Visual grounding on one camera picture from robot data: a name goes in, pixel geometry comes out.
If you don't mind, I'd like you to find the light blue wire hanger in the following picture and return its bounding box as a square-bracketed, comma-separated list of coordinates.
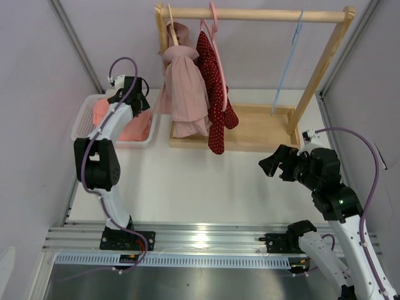
[271, 10, 304, 116]

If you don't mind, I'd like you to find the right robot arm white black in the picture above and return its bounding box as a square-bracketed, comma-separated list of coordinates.
[258, 144, 399, 299]

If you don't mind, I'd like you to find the dusty pink hanging garment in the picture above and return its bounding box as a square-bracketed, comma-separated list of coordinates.
[154, 22, 211, 138]

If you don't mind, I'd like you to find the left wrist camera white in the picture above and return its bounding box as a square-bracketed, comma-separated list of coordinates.
[108, 75, 126, 89]

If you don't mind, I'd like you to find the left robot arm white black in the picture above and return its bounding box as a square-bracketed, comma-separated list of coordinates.
[74, 75, 153, 250]

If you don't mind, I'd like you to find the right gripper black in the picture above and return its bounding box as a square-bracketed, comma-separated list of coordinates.
[259, 144, 321, 191]

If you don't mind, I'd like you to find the white slotted cable duct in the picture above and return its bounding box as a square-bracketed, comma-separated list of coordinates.
[55, 252, 291, 269]

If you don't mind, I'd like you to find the wooden hanger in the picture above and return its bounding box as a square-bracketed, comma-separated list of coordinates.
[167, 3, 179, 46]

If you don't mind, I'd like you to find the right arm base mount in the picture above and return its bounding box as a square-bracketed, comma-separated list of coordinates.
[258, 233, 303, 254]

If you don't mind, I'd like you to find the white plastic basket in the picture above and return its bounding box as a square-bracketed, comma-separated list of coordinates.
[71, 94, 158, 149]

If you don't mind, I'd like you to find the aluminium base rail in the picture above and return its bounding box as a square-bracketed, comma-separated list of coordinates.
[42, 221, 288, 256]

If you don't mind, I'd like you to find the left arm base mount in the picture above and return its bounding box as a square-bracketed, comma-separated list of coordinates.
[99, 227, 156, 251]

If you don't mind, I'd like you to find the red polka dot garment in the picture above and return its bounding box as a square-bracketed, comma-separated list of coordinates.
[196, 31, 239, 155]

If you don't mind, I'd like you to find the salmon pink skirt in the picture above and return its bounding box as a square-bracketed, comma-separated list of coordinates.
[92, 98, 153, 141]

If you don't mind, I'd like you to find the pink plastic hanger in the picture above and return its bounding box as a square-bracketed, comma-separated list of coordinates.
[200, 1, 228, 112]

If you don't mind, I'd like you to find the wooden clothes rack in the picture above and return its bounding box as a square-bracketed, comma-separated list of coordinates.
[154, 2, 356, 152]

